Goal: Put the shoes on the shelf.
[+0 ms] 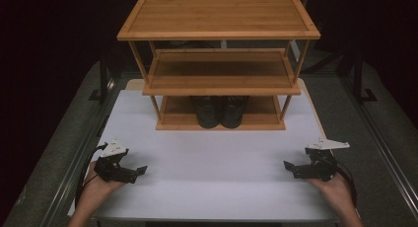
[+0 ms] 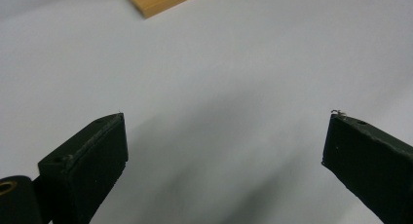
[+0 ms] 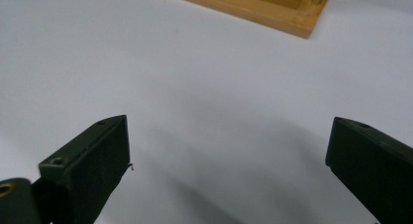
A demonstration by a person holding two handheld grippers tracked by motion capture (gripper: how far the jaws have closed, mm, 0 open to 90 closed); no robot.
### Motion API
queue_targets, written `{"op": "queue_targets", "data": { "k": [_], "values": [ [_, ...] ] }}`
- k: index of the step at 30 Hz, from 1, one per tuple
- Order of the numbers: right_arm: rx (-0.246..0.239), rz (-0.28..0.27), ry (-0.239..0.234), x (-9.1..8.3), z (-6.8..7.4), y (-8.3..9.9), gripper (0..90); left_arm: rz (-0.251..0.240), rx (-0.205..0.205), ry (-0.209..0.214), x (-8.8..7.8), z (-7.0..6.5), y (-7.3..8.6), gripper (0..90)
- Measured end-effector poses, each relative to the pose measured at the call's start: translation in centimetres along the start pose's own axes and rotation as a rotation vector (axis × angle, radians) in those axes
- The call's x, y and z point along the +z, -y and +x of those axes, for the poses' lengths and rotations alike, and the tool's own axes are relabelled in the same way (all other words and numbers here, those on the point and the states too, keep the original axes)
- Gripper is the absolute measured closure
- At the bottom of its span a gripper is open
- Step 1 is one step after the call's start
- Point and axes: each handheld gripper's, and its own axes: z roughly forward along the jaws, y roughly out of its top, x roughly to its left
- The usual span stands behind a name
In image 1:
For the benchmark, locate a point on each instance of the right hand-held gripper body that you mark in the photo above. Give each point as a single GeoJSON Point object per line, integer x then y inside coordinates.
{"type": "Point", "coordinates": [320, 164]}

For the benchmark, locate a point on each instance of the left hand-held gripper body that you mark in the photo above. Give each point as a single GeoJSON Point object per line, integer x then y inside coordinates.
{"type": "Point", "coordinates": [111, 169]}

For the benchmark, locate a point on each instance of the black leather shoe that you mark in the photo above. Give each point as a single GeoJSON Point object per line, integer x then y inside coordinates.
{"type": "Point", "coordinates": [232, 115]}
{"type": "Point", "coordinates": [207, 115]}

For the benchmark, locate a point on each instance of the wooden three-tier shoe rack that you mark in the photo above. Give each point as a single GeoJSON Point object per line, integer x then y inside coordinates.
{"type": "Point", "coordinates": [218, 18]}

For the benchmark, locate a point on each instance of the person's left hand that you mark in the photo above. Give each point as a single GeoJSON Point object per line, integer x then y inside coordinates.
{"type": "Point", "coordinates": [95, 190]}

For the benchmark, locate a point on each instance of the person's right hand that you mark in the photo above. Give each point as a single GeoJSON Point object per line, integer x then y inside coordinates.
{"type": "Point", "coordinates": [335, 190]}

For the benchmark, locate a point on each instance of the black metal stand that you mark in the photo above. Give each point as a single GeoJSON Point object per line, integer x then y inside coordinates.
{"type": "Point", "coordinates": [360, 79]}
{"type": "Point", "coordinates": [103, 79]}

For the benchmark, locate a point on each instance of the metal floor rail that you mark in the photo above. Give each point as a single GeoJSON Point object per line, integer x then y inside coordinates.
{"type": "Point", "coordinates": [378, 144]}
{"type": "Point", "coordinates": [77, 164]}

